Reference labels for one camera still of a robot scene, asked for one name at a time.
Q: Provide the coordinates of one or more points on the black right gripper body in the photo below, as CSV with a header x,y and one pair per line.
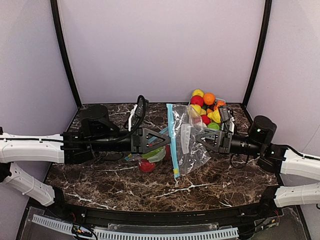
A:
x,y
226,141

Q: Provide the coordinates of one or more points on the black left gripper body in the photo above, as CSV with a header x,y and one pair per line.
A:
x,y
136,140

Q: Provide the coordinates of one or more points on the green pear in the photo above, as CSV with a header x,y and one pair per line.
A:
x,y
155,155

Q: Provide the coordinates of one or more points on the red wrinkled fruit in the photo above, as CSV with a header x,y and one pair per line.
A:
x,y
145,166

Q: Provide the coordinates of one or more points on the clear zip bag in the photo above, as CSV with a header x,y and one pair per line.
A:
x,y
184,124
136,157

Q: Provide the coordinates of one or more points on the red tomato with stem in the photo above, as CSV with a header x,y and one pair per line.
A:
x,y
167,156

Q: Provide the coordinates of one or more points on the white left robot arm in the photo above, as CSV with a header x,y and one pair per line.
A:
x,y
97,133

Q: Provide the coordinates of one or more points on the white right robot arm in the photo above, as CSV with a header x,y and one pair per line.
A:
x,y
279,159

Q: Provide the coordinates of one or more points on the green lime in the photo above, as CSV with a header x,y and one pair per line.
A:
x,y
214,126

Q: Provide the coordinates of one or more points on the yellow lemon right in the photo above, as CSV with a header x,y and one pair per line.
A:
x,y
215,116

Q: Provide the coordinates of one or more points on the red pepper in basket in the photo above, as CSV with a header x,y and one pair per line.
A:
x,y
205,119

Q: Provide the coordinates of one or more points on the orange pumpkin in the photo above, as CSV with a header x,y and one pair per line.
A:
x,y
218,104

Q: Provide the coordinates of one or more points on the light blue plastic basket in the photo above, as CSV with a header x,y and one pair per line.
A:
x,y
206,109

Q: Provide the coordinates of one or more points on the yellow apple front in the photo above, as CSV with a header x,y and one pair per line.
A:
x,y
197,108

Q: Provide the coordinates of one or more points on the orange fruit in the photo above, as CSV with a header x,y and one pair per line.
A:
x,y
209,98

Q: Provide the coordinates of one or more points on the red apple back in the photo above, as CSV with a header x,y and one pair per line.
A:
x,y
197,100

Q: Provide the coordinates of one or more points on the yellow fruit back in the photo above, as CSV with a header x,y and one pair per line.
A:
x,y
198,92

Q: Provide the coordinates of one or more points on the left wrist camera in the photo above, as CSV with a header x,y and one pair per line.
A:
x,y
137,114

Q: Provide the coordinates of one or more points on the black front table rail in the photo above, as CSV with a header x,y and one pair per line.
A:
x,y
241,216

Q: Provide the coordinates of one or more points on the black right frame post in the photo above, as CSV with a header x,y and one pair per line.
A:
x,y
259,52

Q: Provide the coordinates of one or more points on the black frame post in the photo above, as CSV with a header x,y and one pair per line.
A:
x,y
63,52
259,52

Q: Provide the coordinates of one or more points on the white slotted cable duct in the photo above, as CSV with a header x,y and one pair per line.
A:
x,y
84,233

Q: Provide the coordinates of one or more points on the black left frame post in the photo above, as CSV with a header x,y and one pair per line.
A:
x,y
63,52

